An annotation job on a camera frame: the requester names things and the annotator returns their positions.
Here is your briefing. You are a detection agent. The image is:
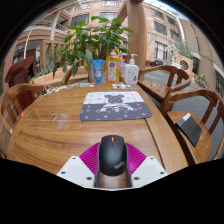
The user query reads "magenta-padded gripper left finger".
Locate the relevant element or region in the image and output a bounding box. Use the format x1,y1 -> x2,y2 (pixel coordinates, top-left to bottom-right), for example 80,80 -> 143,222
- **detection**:
56,142 -> 102,189

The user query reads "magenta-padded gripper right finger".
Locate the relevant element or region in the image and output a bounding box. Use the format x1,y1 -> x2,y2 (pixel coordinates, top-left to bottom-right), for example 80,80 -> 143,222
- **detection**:
124,142 -> 169,189

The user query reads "black computer mouse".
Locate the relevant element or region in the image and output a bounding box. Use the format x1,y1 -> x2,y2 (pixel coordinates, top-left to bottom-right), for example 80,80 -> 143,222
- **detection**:
98,134 -> 128,177

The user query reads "grey and white mouse pad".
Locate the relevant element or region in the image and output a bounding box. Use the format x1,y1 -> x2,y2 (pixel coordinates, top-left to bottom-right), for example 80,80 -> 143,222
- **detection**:
79,90 -> 153,122

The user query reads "small white packet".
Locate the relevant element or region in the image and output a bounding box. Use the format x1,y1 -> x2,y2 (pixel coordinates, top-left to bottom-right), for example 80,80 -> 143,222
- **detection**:
111,83 -> 128,90

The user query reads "white pump dispenser bottle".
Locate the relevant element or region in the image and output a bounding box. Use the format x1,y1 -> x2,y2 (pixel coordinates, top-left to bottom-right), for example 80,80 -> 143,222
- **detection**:
123,53 -> 140,86

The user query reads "blue squeeze tube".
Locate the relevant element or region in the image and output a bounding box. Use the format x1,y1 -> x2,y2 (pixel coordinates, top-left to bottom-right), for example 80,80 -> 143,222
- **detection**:
91,58 -> 105,86

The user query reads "yellow dish soap bottle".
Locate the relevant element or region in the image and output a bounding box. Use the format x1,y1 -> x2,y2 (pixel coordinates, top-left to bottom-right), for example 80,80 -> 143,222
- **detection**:
105,49 -> 122,85

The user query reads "dark red wooden lectern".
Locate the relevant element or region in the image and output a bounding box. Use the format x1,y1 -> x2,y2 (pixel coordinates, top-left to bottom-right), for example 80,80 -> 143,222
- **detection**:
3,55 -> 36,88

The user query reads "white stone statue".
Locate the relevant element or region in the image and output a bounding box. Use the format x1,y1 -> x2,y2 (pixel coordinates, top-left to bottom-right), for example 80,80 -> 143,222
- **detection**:
168,44 -> 181,65

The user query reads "green leafy potted plant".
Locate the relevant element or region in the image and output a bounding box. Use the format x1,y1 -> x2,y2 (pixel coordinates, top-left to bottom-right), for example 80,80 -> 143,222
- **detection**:
52,15 -> 134,84

